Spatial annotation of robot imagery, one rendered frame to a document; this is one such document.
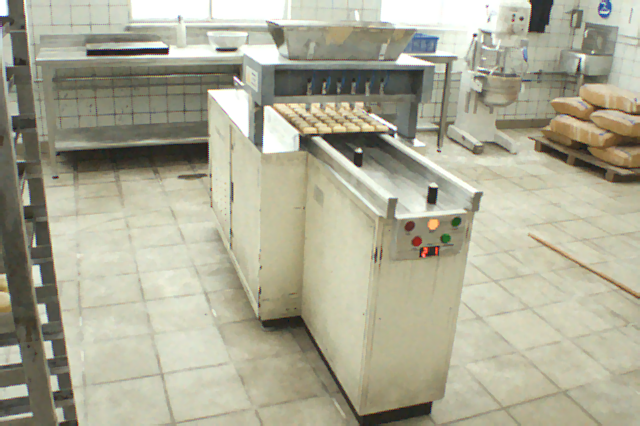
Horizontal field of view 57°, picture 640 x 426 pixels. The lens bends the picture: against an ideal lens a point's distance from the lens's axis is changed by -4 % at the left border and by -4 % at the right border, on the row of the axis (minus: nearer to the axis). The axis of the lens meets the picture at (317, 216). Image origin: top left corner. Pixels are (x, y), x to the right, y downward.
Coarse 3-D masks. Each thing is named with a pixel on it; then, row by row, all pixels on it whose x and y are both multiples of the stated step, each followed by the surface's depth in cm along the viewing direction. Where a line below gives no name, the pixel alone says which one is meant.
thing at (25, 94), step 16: (16, 0) 102; (16, 48) 105; (16, 64) 106; (32, 80) 108; (32, 96) 109; (32, 112) 110; (32, 144) 112; (32, 192) 116; (48, 224) 120; (48, 240) 120; (48, 272) 123; (48, 304) 125; (48, 320) 127; (64, 336) 130; (64, 352) 131; (64, 384) 133; (64, 416) 136
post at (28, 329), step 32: (0, 32) 66; (0, 64) 66; (0, 96) 67; (0, 128) 69; (0, 160) 70; (0, 192) 71; (0, 224) 72; (32, 288) 77; (32, 320) 79; (32, 352) 80; (32, 384) 82
